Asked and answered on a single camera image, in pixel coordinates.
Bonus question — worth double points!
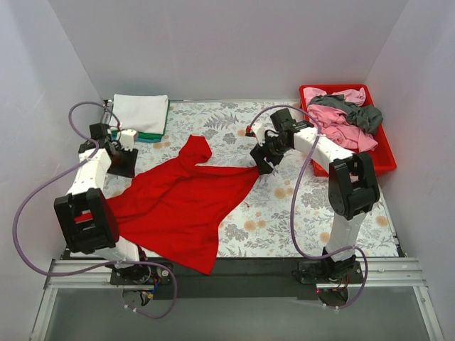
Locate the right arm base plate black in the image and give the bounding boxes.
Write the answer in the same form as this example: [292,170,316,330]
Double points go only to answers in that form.
[296,260,364,284]

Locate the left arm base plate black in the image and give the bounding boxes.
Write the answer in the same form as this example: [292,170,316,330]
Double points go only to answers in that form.
[109,262,173,285]

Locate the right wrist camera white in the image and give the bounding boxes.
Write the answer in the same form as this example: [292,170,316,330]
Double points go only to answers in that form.
[245,123,265,146]

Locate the folded white t shirt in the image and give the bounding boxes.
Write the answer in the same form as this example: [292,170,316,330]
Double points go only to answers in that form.
[112,94,170,135]

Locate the grey t shirt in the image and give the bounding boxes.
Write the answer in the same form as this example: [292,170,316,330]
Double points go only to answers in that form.
[309,94,383,135]

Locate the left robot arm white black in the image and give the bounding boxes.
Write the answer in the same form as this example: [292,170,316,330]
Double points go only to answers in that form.
[54,123,151,284]

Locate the aluminium frame rail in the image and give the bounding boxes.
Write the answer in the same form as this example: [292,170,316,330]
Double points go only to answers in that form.
[44,257,427,289]

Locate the folded teal t shirt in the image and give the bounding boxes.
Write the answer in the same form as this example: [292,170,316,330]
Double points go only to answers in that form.
[135,137,161,144]

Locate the red t shirt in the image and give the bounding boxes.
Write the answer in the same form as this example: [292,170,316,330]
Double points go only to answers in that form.
[107,136,259,275]

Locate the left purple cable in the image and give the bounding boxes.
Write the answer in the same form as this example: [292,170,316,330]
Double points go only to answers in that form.
[12,101,178,320]

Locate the pink t shirt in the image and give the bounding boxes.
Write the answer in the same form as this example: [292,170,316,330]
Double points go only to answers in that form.
[303,87,378,152]

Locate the floral patterned table mat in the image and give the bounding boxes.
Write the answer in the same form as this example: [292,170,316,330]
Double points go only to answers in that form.
[70,100,400,259]

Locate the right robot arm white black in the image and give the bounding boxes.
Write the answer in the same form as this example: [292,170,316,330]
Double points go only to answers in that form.
[245,104,380,283]

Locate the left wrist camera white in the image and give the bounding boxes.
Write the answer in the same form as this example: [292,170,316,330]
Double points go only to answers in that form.
[117,129,138,151]

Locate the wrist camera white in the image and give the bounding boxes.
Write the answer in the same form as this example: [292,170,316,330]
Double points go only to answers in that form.
[117,129,138,151]
[245,123,265,146]

